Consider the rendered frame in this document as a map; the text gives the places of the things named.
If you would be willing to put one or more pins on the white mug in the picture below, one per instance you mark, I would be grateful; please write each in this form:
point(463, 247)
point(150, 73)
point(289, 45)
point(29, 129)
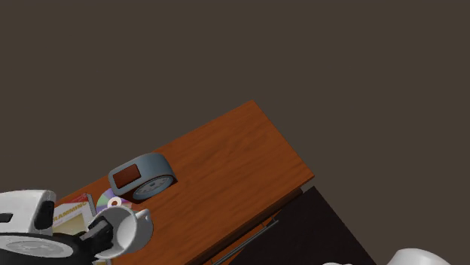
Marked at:
point(129, 230)

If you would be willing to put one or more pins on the brown wooden desk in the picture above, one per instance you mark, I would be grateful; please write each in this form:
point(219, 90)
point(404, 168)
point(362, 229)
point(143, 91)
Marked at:
point(227, 165)

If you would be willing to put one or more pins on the grey-blue table clock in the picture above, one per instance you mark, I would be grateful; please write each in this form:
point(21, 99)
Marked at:
point(151, 166)

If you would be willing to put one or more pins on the iridescent compact disc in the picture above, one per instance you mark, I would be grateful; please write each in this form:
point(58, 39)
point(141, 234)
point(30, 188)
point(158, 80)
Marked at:
point(104, 200)

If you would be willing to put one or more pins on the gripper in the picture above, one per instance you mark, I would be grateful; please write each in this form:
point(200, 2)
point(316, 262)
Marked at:
point(98, 234)

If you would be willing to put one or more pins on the white and red book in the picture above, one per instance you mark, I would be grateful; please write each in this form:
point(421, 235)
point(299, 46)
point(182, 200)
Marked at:
point(69, 217)

